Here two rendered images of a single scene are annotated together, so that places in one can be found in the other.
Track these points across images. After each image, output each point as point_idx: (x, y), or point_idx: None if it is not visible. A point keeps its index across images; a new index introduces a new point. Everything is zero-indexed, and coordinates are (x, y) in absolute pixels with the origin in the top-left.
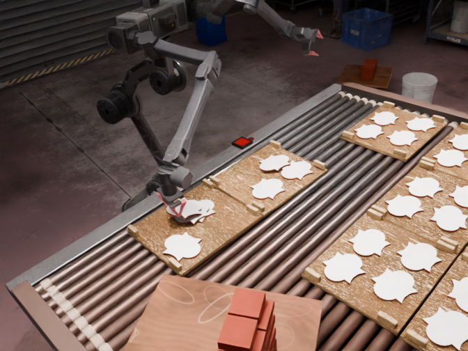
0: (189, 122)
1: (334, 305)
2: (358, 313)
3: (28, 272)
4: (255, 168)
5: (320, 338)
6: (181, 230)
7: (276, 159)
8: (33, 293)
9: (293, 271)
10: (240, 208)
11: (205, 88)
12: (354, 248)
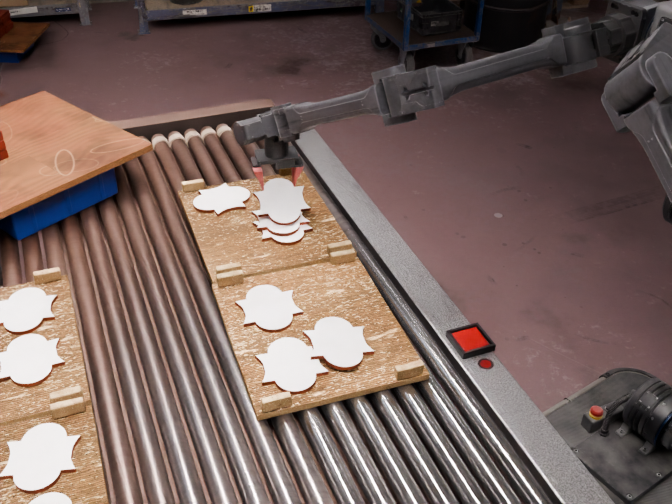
0: (315, 103)
1: None
2: None
3: None
4: (349, 319)
5: None
6: (257, 207)
7: (348, 349)
8: (249, 107)
9: (83, 276)
10: (250, 266)
11: (363, 92)
12: (37, 335)
